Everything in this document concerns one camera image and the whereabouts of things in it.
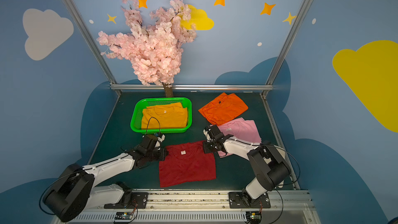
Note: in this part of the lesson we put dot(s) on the yellow t-shirt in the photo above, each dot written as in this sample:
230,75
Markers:
170,116

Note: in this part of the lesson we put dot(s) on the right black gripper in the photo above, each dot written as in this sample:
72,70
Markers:
210,140

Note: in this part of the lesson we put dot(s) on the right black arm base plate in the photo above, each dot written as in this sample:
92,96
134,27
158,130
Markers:
243,200

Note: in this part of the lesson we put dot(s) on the orange t-shirt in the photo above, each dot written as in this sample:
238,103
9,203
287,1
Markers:
223,108

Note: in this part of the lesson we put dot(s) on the aluminium frame post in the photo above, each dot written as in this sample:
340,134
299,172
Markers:
80,23
300,16

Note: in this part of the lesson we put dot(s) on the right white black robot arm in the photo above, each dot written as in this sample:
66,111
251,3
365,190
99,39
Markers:
268,164

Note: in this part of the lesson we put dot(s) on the right aluminium frame post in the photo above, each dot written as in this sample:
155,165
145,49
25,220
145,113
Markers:
300,16

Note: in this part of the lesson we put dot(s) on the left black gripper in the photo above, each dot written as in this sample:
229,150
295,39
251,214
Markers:
158,152

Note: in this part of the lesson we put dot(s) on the small circuit board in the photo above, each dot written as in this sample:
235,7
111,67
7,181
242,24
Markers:
123,216
253,218

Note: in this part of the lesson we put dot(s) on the pink cherry blossom tree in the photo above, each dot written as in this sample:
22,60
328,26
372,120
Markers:
155,51

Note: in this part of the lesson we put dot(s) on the green plastic perforated basket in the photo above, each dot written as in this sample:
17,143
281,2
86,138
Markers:
143,104

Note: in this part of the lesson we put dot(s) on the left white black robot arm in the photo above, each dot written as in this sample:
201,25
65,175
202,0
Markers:
77,188

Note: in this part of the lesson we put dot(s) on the right small circuit board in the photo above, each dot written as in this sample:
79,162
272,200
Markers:
253,218

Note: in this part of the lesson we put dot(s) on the pink t-shirt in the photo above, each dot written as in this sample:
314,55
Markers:
242,129

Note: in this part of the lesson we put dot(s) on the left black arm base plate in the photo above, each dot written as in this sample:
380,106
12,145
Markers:
130,200

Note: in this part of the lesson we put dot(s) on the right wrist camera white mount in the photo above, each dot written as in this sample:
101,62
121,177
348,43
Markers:
206,133

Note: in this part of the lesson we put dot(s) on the left aluminium frame post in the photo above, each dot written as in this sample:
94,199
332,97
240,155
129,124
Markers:
80,23

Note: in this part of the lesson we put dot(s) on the aluminium front rail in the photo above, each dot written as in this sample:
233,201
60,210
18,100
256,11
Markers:
208,206

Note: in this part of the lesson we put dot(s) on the dark red t-shirt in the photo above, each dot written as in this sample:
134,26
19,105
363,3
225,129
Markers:
186,163

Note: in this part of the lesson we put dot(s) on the left small circuit board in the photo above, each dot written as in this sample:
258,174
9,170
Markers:
123,216

